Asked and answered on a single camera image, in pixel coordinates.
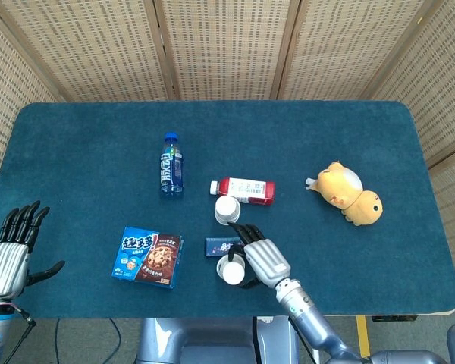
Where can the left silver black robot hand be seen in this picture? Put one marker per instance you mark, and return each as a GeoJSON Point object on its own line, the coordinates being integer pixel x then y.
{"type": "Point", "coordinates": [5, 269]}

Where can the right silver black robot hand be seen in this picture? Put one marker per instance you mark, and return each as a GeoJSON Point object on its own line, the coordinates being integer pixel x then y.
{"type": "Point", "coordinates": [267, 261]}

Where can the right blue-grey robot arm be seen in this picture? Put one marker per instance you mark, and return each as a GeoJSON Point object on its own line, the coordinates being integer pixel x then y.
{"type": "Point", "coordinates": [311, 318]}

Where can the dark blue long box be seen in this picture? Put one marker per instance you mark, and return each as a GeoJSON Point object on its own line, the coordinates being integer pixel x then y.
{"type": "Point", "coordinates": [216, 248]}

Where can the red drink bottle white label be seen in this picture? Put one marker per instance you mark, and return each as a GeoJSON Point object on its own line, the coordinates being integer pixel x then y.
{"type": "Point", "coordinates": [246, 189]}

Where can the blue-grey robot torso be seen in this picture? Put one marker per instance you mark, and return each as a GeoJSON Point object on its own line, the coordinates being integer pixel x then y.
{"type": "Point", "coordinates": [197, 341]}

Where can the yellow plush toy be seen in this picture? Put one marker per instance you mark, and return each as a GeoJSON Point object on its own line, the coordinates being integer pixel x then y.
{"type": "Point", "coordinates": [349, 189]}

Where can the yellow floor tape strip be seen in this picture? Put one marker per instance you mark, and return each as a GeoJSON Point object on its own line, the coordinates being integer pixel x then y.
{"type": "Point", "coordinates": [363, 335]}

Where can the blue chocolate cookie box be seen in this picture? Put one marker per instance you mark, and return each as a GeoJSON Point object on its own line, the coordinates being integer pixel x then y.
{"type": "Point", "coordinates": [144, 258]}

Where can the blue sports drink bottle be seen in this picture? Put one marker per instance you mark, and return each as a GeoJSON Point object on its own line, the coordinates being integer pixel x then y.
{"type": "Point", "coordinates": [171, 170]}

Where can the teal felt table mat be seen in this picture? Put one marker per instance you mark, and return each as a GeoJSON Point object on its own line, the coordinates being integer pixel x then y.
{"type": "Point", "coordinates": [79, 151]}

